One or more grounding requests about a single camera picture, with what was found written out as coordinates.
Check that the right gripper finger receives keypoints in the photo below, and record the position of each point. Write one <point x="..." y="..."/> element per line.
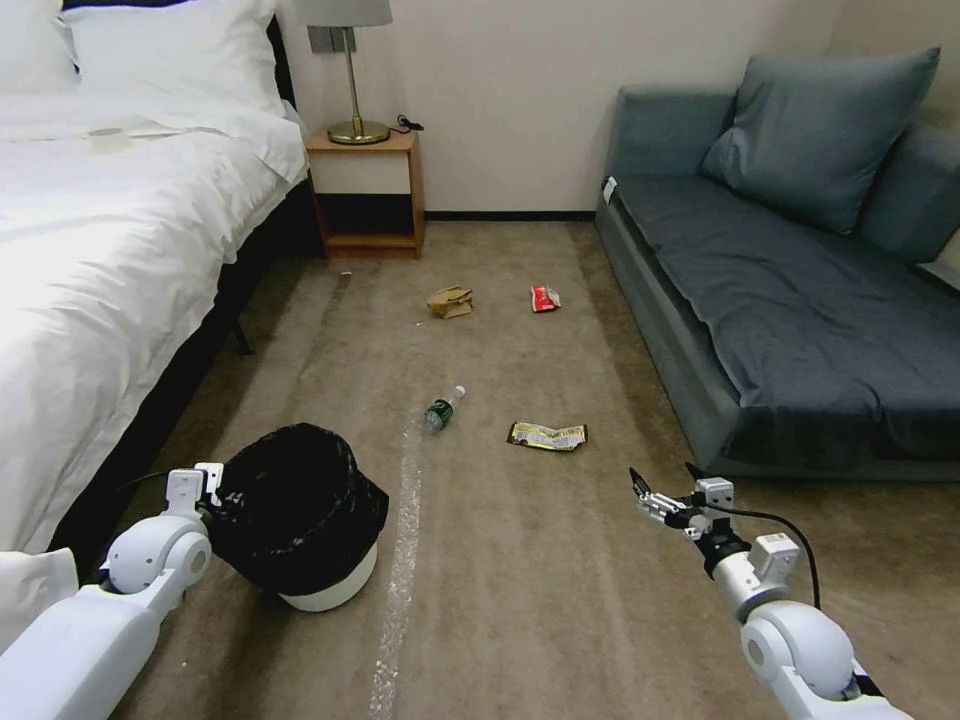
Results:
<point x="694" y="474"/>
<point x="664" y="508"/>

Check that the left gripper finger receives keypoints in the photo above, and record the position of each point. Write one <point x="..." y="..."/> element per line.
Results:
<point x="232" y="498"/>

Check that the black bin liner bag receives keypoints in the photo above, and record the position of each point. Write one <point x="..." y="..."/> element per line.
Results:
<point x="300" y="495"/>

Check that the white trash bin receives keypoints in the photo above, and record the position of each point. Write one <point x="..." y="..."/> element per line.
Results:
<point x="330" y="585"/>

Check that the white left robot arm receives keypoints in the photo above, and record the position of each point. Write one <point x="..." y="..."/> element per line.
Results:
<point x="90" y="622"/>

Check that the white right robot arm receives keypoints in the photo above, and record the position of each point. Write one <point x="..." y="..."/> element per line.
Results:
<point x="795" y="652"/>

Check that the yellow brown snack wrapper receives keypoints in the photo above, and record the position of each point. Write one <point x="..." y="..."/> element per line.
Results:
<point x="547" y="436"/>

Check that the blue grey sofa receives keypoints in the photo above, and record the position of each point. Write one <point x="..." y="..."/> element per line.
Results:
<point x="787" y="330"/>

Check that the white cloth bundle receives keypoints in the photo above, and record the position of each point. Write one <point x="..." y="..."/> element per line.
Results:
<point x="34" y="592"/>

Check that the green plastic bottle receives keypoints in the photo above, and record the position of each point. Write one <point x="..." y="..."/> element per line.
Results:
<point x="441" y="412"/>

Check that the red snack wrapper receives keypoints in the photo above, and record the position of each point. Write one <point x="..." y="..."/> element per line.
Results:
<point x="544" y="298"/>

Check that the white bed duvet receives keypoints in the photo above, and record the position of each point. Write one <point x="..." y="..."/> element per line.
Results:
<point x="112" y="262"/>

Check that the crumpled brown paper bag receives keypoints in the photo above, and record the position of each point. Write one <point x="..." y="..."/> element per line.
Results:
<point x="448" y="301"/>

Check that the white sofa tag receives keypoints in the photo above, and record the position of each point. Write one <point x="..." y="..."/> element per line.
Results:
<point x="610" y="187"/>

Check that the beige cloth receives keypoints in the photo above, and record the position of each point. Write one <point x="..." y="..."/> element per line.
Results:
<point x="946" y="271"/>

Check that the blue back cushion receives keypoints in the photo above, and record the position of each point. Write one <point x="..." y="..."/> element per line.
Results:
<point x="922" y="202"/>

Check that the large blue cushion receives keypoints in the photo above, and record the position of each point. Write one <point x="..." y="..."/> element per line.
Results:
<point x="817" y="135"/>

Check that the wooden nightstand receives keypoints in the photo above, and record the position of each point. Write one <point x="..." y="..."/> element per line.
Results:
<point x="364" y="161"/>

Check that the pale round object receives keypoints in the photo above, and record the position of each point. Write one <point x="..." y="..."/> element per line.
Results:
<point x="109" y="141"/>

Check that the brass table lamp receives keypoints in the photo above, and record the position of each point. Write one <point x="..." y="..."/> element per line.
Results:
<point x="356" y="131"/>

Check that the large white pillow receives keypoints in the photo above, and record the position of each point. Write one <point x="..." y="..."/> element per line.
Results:
<point x="180" y="52"/>

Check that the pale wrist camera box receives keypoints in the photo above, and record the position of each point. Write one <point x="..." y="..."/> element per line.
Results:
<point x="211" y="481"/>
<point x="714" y="493"/>

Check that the black bed frame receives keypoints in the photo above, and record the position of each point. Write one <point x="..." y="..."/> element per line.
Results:
<point x="262" y="247"/>

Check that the grey wall switch panel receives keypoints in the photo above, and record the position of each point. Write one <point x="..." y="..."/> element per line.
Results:
<point x="326" y="40"/>

